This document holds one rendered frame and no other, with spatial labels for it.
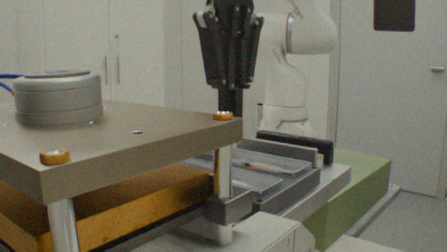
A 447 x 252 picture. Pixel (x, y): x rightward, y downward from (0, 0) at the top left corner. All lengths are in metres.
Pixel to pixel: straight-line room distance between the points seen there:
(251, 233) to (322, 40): 0.73
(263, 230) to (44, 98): 0.23
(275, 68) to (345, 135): 2.57
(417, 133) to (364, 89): 0.58
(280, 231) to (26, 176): 0.24
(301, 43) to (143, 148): 0.82
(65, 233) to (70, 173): 0.03
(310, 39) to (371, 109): 2.45
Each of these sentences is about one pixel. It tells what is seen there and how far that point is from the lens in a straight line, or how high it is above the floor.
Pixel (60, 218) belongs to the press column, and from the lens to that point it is 0.23.
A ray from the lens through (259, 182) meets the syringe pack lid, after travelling 0.49.
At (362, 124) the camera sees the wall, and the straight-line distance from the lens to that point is 3.48.
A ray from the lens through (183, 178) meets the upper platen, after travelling 0.34.
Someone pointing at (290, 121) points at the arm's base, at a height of 0.97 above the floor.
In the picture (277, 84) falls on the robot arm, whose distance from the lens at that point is 1.04.
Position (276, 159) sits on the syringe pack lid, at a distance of 0.58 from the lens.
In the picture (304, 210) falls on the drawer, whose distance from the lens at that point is 0.54.
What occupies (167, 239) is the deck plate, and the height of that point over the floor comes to 0.93.
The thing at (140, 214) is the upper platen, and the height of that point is 1.05.
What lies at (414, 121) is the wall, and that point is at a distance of 3.34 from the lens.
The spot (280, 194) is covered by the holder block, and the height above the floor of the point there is 0.99.
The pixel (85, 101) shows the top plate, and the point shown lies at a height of 1.13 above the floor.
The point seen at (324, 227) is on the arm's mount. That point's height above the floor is 0.81.
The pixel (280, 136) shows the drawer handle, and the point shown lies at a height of 1.01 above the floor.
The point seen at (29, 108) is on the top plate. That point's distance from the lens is 0.34.
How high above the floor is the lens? 1.17
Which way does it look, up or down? 12 degrees down
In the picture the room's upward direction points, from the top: straight up
